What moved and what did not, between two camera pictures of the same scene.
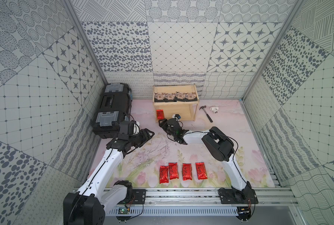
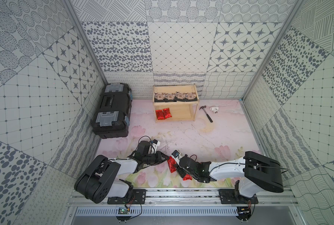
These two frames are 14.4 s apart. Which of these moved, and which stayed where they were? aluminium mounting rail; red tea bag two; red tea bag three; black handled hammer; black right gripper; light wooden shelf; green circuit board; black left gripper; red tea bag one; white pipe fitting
Moved: black right gripper; red tea bag two; black left gripper; red tea bag three
Stayed: green circuit board; light wooden shelf; red tea bag one; aluminium mounting rail; white pipe fitting; black handled hammer
